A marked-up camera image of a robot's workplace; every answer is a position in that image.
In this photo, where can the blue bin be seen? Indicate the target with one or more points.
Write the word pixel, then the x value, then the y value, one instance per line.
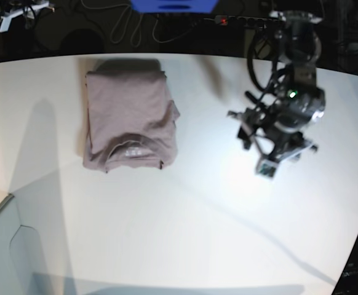
pixel 173 6

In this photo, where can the black power strip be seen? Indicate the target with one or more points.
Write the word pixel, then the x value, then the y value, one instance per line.
pixel 246 22

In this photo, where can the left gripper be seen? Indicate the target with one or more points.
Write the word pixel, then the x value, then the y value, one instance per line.
pixel 274 129

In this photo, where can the mauve t-shirt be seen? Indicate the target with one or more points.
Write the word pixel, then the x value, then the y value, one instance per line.
pixel 131 116

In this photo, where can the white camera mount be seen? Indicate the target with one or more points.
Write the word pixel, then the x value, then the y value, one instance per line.
pixel 28 10
pixel 268 165

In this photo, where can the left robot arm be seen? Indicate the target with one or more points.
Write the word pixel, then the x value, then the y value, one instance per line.
pixel 291 101

